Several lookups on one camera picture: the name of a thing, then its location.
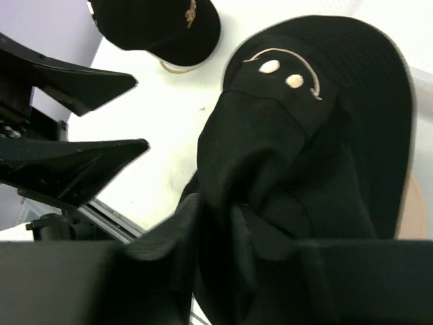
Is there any gold wire hat stand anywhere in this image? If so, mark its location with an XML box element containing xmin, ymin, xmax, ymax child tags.
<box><xmin>159</xmin><ymin>60</ymin><xmax>200</xmax><ymax>74</ymax></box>

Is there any aluminium rail frame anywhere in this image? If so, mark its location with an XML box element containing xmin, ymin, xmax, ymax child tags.
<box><xmin>16</xmin><ymin>196</ymin><xmax>146</xmax><ymax>243</ymax></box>

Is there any black hat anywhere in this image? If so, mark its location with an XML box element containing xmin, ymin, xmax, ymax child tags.
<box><xmin>182</xmin><ymin>15</ymin><xmax>415</xmax><ymax>325</ymax></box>

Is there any beige bucket hat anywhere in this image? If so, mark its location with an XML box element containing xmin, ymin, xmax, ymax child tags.
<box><xmin>394</xmin><ymin>174</ymin><xmax>428</xmax><ymax>240</ymax></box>

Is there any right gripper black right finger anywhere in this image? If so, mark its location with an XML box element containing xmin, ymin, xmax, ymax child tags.
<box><xmin>233</xmin><ymin>202</ymin><xmax>433</xmax><ymax>325</ymax></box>

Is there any black baseball cap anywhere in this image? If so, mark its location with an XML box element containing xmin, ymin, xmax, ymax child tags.
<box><xmin>90</xmin><ymin>0</ymin><xmax>221</xmax><ymax>67</ymax></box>

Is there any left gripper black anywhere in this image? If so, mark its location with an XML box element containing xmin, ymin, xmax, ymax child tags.
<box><xmin>1</xmin><ymin>34</ymin><xmax>150</xmax><ymax>207</ymax></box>

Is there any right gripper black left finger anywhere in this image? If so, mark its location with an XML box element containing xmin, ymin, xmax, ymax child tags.
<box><xmin>1</xmin><ymin>194</ymin><xmax>202</xmax><ymax>324</ymax></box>

